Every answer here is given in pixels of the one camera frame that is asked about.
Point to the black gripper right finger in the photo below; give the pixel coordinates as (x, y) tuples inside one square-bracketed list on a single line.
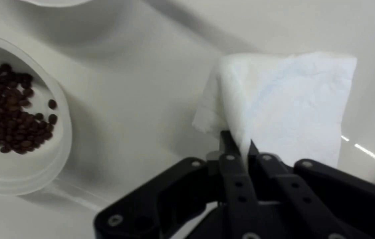
[(311, 200)]

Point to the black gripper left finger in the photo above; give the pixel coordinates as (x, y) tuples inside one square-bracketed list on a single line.
[(235, 191)]

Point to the white paper tissue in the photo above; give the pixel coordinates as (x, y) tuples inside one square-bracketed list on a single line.
[(294, 102)]

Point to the small white bowl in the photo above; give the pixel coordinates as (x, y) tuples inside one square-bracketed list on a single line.
[(18, 173)]

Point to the coffee beans pile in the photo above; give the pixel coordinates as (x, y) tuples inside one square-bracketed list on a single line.
[(9, 115)]

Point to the large white bowl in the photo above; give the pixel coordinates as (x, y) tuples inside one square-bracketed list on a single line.
[(54, 2)]

